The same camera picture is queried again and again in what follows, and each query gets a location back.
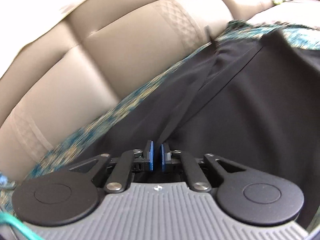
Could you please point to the black pants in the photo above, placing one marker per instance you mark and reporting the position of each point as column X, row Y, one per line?
column 237, row 119

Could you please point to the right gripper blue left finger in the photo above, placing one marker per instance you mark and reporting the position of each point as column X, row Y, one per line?
column 127, row 165

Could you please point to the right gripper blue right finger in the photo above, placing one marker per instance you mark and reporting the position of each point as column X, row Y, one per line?
column 182, row 162

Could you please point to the blue paisley sofa throw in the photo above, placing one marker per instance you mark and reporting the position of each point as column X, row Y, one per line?
column 100, row 124

